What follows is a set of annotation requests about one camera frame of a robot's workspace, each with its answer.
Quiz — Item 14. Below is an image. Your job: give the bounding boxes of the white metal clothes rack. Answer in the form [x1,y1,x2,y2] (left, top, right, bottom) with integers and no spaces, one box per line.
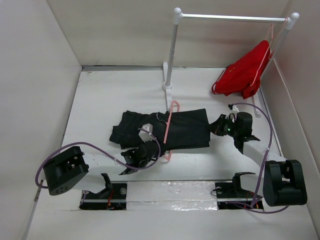
[162,7,300,111]

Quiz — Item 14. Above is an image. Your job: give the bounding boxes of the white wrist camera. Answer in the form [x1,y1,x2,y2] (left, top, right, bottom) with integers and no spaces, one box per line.
[225,104,240,122]
[138,123,154,143]

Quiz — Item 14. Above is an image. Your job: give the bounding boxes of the pink hanger with garment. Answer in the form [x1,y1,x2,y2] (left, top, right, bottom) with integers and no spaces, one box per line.
[249,16,291,87]

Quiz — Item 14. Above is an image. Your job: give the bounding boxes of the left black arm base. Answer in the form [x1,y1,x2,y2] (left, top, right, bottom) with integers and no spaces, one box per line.
[79,173,128,211]

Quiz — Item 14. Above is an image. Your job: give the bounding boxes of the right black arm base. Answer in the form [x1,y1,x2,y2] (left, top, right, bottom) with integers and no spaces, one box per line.
[210,172,258,210]

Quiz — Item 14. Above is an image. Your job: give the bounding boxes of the black trousers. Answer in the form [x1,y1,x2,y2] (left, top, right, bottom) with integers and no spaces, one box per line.
[109,108,211,151]

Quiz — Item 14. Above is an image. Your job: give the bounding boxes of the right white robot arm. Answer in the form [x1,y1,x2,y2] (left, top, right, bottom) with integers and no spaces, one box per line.
[209,112,308,207]

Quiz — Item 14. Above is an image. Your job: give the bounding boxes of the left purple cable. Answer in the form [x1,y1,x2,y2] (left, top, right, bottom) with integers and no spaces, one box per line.
[35,128,161,201]

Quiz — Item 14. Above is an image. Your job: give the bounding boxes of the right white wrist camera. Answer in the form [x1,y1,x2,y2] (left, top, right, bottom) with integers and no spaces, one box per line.
[225,104,240,122]

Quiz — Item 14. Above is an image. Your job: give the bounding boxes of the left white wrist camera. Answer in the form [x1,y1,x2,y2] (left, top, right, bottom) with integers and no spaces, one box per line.
[138,123,154,143]

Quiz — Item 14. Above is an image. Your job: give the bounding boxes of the purple cable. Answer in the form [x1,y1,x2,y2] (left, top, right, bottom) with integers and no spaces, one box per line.
[35,128,161,201]
[228,102,291,213]

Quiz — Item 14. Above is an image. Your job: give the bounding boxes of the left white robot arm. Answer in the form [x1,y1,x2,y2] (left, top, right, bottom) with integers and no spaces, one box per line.
[42,141,162,199]

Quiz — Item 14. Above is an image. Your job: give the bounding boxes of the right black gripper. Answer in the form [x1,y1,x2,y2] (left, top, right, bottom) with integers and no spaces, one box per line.
[206,114,240,138]

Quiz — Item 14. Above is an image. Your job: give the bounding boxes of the red garment on hanger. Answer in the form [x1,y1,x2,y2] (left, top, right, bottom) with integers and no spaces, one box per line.
[211,41,267,100]

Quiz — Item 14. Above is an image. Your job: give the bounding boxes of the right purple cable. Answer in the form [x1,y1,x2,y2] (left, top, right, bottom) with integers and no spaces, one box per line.
[228,102,291,213]

